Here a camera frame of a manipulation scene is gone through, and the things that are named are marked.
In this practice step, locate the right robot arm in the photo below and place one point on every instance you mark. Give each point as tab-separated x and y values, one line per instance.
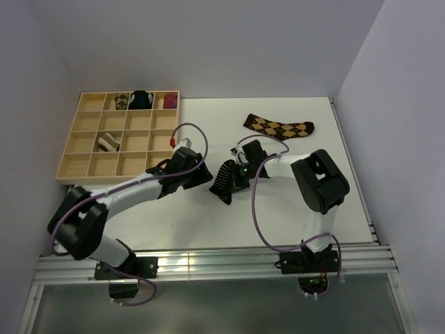
322	185

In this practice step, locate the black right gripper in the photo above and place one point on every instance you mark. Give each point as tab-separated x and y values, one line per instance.
238	184

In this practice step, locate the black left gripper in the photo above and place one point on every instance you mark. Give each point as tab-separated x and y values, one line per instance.
201	177

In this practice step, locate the rolled argyle sock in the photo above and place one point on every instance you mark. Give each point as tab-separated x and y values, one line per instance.
121	101

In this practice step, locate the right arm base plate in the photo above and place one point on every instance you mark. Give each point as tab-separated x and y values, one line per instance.
306	261

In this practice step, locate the rolled black blue sock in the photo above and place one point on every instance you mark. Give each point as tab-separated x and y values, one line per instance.
140	99

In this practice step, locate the brown argyle sock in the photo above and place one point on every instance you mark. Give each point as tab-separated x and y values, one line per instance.
278	130

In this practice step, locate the tan brown striped sock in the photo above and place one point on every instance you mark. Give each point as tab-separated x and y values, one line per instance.
106	142

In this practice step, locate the rolled red sock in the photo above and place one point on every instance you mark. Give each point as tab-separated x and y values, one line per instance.
170	101

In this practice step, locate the aluminium rail frame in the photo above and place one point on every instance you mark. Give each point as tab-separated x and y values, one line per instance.
369	297

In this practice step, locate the black white striped sock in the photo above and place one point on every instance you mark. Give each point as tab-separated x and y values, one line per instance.
228	181

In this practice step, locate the wooden compartment tray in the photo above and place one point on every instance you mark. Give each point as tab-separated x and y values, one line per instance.
144	139

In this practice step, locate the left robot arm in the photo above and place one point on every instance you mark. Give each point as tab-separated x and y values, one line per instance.
78	224

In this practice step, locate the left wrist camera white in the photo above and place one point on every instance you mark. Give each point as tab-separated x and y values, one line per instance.
183	143

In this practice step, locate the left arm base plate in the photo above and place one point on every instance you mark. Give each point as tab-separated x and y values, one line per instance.
125	281

